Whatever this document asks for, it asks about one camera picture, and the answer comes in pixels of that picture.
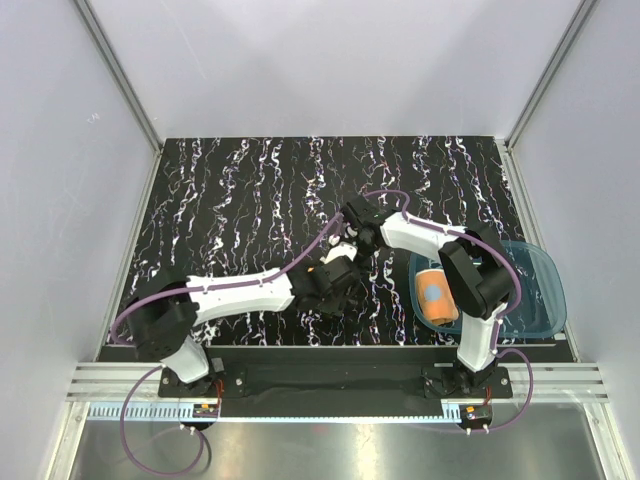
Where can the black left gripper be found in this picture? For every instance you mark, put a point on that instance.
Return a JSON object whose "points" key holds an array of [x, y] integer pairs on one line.
{"points": [[335, 306]]}

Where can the orange polka dot towel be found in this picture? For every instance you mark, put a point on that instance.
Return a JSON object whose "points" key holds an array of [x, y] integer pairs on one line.
{"points": [[434, 297]]}

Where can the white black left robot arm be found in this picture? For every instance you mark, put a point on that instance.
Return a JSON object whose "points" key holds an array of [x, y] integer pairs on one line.
{"points": [[161, 326]]}

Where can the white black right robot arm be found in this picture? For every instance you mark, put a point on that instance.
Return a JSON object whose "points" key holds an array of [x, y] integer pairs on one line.
{"points": [[481, 281]]}

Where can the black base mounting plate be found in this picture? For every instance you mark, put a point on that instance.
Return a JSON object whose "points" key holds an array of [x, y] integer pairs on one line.
{"points": [[432, 371]]}

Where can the blue translucent plastic tray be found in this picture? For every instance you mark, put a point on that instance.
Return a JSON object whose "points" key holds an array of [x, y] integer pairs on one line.
{"points": [[542, 310]]}

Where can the aluminium frame rail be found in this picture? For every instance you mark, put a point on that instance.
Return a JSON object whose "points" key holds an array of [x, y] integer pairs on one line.
{"points": [[557, 383]]}

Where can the grey slotted cable duct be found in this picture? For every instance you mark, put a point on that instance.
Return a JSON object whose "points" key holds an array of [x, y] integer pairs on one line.
{"points": [[154, 411]]}

